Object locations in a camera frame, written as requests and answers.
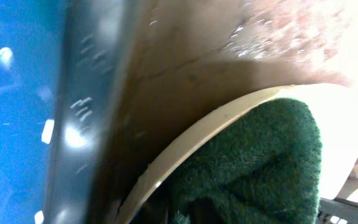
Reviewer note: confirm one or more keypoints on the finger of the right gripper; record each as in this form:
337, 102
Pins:
337, 211

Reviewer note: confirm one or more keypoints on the green scrubbing sponge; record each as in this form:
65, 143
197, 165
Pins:
263, 168

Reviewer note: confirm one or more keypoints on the white plate blue stain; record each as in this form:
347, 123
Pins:
334, 108

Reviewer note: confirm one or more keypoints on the dark brown serving tray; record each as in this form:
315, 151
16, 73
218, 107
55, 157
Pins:
192, 57

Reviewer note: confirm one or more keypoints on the black tray with blue water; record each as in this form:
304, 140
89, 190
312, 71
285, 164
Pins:
62, 71

